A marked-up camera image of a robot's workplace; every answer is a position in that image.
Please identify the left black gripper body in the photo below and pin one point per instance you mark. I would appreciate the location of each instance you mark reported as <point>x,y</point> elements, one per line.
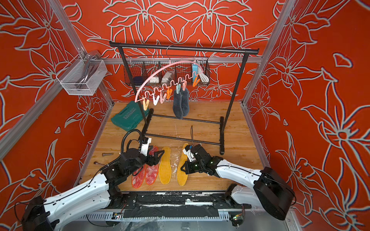
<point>150,161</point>

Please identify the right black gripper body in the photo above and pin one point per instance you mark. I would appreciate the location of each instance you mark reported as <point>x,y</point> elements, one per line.
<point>194,167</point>

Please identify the yellow insole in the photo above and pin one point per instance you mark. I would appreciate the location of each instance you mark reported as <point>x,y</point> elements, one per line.
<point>165,170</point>
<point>181,175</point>

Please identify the red patterned insole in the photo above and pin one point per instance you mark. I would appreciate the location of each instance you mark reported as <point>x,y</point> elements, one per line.
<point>139,177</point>

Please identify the dark grey insole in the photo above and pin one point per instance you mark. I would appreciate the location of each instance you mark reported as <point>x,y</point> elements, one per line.
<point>177,105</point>
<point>185,102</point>

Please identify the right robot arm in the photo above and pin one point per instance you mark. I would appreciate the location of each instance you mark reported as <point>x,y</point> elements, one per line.
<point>262,188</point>

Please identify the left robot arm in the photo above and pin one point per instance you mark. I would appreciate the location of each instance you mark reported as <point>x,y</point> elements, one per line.
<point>101,191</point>

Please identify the pink clip hanger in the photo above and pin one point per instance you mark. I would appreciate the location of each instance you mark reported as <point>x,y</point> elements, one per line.
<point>149,94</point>

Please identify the green tool case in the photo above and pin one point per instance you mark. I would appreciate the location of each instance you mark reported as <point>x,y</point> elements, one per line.
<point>129,117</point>

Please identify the steel bolt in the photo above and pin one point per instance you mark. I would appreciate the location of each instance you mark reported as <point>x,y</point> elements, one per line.
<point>107,154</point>

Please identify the blue box in basket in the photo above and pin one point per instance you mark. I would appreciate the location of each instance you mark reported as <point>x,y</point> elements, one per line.
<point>195,79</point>

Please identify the white mesh basket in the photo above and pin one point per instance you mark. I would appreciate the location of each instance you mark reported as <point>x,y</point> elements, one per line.
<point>84,76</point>

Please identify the black garment rack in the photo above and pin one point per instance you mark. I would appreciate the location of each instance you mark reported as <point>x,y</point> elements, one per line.
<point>226,71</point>

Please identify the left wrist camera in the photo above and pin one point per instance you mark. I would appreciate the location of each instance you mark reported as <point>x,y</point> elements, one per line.
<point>145,146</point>

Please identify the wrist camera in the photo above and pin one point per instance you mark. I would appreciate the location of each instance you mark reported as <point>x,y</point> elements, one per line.
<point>145,146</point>
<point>188,153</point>

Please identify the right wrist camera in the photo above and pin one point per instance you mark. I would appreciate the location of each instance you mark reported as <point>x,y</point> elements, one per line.
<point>188,153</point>

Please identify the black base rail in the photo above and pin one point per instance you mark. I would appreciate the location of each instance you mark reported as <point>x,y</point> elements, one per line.
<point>176,204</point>

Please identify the black wire basket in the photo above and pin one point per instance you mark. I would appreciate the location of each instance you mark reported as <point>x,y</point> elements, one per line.
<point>142,68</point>

